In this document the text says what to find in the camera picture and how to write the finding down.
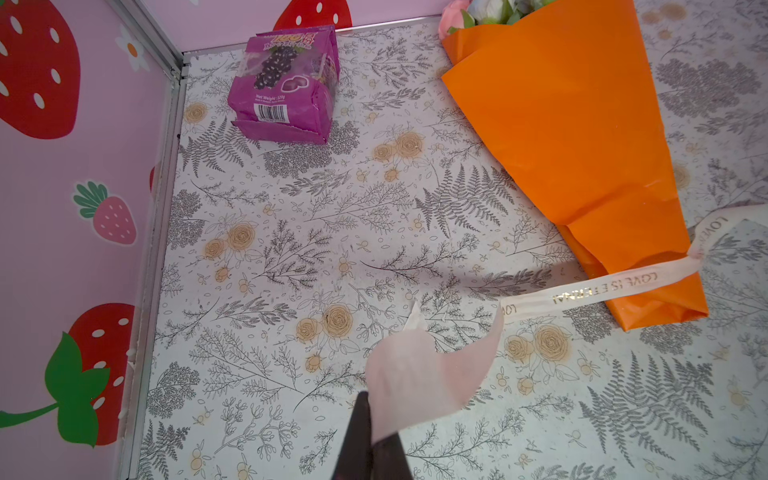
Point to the white printed ribbon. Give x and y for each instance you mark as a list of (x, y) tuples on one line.
[(410, 383)]

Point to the pink fake rose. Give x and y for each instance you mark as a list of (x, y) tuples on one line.
[(455, 16)]

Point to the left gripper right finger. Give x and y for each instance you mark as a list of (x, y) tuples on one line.
[(389, 460)]

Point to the purple snack packet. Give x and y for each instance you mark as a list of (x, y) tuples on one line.
[(285, 87)]

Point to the white fake rose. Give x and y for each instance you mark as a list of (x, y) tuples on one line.
[(491, 11)]

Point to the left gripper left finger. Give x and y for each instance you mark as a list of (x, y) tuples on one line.
[(355, 460)]

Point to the orange wrapping paper sheet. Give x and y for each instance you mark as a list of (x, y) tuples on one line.
[(564, 100)]

